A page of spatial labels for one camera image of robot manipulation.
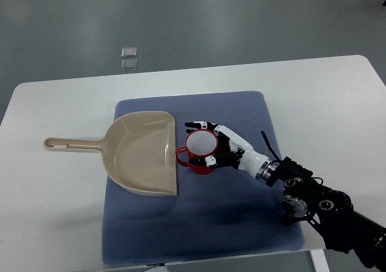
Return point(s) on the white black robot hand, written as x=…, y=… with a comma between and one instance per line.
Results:
x=233, y=150

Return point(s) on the red mug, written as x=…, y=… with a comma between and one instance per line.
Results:
x=198, y=145

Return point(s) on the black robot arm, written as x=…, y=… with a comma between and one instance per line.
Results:
x=330, y=212

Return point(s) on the beige plastic dustpan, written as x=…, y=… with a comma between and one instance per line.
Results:
x=138, y=152

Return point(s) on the blue textured mat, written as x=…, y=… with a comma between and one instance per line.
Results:
x=225, y=213

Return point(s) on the white table leg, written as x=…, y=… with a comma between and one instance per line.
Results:
x=319, y=261

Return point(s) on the upper metal floor plate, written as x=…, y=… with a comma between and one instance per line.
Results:
x=129, y=52

